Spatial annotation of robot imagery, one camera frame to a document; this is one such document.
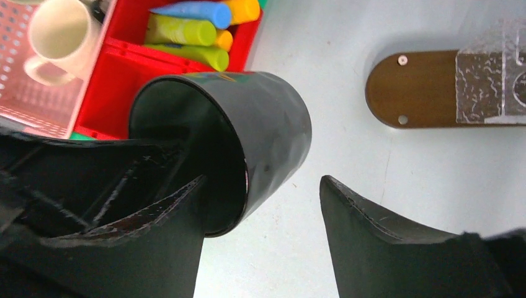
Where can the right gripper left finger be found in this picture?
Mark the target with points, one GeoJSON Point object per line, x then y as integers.
{"type": "Point", "coordinates": [153, 252]}

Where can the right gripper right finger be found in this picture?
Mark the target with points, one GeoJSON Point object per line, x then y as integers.
{"type": "Point", "coordinates": [376, 252]}

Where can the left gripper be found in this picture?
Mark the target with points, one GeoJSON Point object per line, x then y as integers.
{"type": "Point", "coordinates": [68, 193]}

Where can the black mug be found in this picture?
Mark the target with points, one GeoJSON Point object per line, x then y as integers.
{"type": "Point", "coordinates": [246, 132]}

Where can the clear acrylic holder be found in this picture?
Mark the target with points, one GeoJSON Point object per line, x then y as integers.
{"type": "Point", "coordinates": [490, 76]}

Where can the brown wooden oval tray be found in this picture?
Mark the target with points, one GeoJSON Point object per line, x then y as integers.
{"type": "Point", "coordinates": [415, 90]}

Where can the pink perforated basket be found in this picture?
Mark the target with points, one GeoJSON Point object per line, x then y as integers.
{"type": "Point", "coordinates": [27, 105]}

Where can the red plastic bin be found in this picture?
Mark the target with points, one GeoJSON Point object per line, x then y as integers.
{"type": "Point", "coordinates": [124, 65]}

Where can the cream mug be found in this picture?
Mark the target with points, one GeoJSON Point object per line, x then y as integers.
{"type": "Point", "coordinates": [64, 37]}

